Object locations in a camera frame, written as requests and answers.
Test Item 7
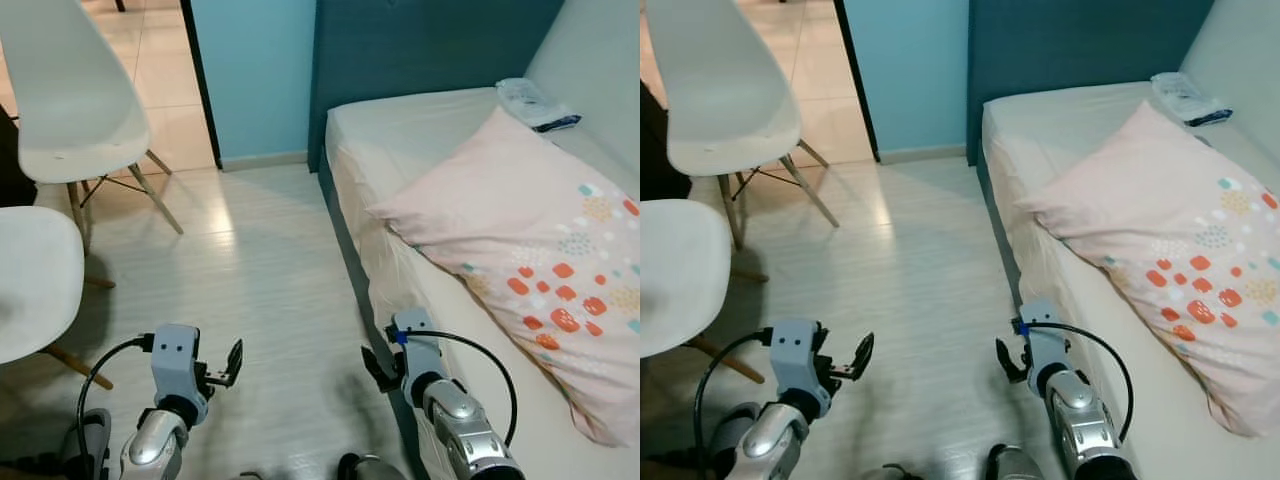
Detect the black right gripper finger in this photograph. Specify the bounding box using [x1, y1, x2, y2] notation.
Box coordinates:
[996, 338, 1025, 383]
[362, 346, 393, 391]

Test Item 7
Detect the pink patterned pillow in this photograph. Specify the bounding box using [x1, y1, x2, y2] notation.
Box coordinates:
[1015, 98, 1280, 439]
[367, 105, 641, 448]

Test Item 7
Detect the white chair with wooden legs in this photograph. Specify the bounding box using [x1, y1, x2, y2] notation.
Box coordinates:
[640, 198, 769, 386]
[645, 0, 841, 251]
[0, 0, 186, 251]
[0, 205, 116, 391]

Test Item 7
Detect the right robot leg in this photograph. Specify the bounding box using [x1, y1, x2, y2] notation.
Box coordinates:
[335, 452, 406, 480]
[983, 445, 1046, 480]

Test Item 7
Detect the robot leg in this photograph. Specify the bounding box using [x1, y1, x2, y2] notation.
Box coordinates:
[335, 452, 406, 480]
[705, 402, 763, 480]
[58, 407, 113, 480]
[983, 445, 1046, 480]

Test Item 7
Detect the left robot leg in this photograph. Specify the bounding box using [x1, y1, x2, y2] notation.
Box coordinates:
[58, 407, 113, 480]
[705, 402, 763, 480]

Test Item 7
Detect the white bed mattress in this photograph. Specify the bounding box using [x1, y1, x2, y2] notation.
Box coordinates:
[325, 85, 641, 480]
[980, 80, 1280, 480]

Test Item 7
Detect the black bulky object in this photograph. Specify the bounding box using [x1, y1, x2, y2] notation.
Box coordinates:
[640, 80, 693, 201]
[0, 103, 38, 208]

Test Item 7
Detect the folded white and blue cloth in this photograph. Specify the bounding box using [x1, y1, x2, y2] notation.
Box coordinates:
[495, 77, 582, 134]
[1150, 72, 1233, 128]

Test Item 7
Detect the large white upright cushion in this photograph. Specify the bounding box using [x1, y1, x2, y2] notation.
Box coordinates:
[1178, 0, 1280, 166]
[523, 0, 641, 196]

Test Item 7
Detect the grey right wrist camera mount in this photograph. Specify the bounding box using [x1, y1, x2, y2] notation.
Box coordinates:
[392, 308, 446, 386]
[1018, 298, 1069, 373]

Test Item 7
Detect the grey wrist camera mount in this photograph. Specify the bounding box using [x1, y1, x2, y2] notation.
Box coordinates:
[770, 318, 831, 396]
[392, 308, 446, 386]
[1018, 298, 1069, 373]
[150, 324, 208, 401]

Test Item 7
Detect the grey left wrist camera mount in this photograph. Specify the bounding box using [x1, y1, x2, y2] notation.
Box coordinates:
[770, 318, 831, 396]
[150, 324, 208, 401]

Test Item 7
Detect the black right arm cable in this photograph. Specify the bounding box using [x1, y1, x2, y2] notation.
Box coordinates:
[1015, 320, 1135, 443]
[400, 328, 519, 448]

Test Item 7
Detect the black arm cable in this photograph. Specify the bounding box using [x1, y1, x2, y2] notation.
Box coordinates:
[400, 328, 519, 448]
[77, 336, 156, 471]
[1015, 320, 1135, 443]
[692, 328, 776, 480]

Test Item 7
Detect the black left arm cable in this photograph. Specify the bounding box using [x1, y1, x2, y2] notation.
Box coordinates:
[77, 336, 156, 471]
[692, 328, 776, 480]

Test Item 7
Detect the black door frame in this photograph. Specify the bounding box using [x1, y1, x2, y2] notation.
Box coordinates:
[833, 0, 881, 163]
[179, 0, 224, 171]

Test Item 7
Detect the dark blue bed frame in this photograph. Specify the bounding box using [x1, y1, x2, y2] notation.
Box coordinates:
[965, 0, 1216, 401]
[308, 0, 567, 480]

